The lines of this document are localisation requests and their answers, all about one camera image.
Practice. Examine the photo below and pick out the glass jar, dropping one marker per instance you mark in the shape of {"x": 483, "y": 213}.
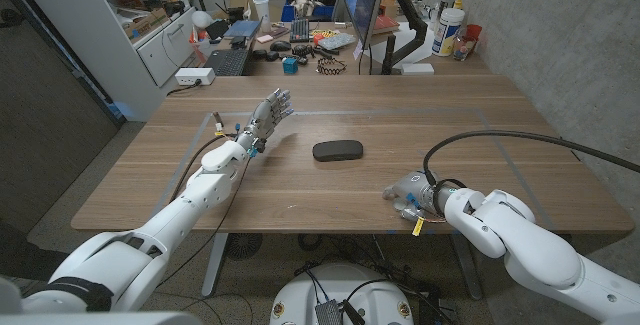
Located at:
{"x": 461, "y": 49}

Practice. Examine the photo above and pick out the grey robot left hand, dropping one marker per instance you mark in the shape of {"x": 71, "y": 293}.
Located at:
{"x": 262, "y": 120}

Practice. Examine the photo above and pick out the red book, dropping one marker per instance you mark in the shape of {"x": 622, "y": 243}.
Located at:
{"x": 386, "y": 24}

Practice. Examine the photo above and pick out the blue cube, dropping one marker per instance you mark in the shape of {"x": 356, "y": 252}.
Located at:
{"x": 290, "y": 65}

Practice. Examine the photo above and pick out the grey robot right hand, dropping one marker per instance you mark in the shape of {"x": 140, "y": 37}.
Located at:
{"x": 415, "y": 190}

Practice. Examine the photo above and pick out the white shelf cabinet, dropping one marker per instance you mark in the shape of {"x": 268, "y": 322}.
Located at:
{"x": 100, "y": 40}

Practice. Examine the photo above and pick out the clear plastic bag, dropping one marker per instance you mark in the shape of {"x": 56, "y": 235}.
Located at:
{"x": 337, "y": 41}

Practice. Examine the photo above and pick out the black glasses case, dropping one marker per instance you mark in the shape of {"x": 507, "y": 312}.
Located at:
{"x": 337, "y": 150}

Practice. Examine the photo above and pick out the small black keyboard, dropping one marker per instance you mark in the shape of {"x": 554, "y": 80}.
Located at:
{"x": 300, "y": 31}

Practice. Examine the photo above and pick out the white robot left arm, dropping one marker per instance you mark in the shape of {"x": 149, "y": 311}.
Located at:
{"x": 165, "y": 225}

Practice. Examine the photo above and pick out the white robot torso base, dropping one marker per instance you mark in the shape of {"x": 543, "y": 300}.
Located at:
{"x": 300, "y": 295}

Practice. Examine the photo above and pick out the grey table leg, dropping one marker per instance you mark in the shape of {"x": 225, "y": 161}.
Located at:
{"x": 465, "y": 270}
{"x": 214, "y": 265}

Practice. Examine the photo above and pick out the black computer mouse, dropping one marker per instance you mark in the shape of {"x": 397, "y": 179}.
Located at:
{"x": 280, "y": 46}

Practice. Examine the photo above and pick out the white power strip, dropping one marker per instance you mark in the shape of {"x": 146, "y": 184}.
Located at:
{"x": 194, "y": 76}

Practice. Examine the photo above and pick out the blue storage bin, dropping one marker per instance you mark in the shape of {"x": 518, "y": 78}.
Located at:
{"x": 320, "y": 13}

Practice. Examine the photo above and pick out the blue notebook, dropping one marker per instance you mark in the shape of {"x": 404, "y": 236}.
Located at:
{"x": 242, "y": 28}

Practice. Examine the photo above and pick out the white tumbler cup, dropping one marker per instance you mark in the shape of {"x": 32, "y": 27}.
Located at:
{"x": 261, "y": 15}

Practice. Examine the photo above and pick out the small white box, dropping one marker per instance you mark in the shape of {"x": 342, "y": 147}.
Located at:
{"x": 417, "y": 69}

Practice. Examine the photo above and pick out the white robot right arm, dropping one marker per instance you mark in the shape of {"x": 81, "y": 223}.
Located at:
{"x": 530, "y": 250}

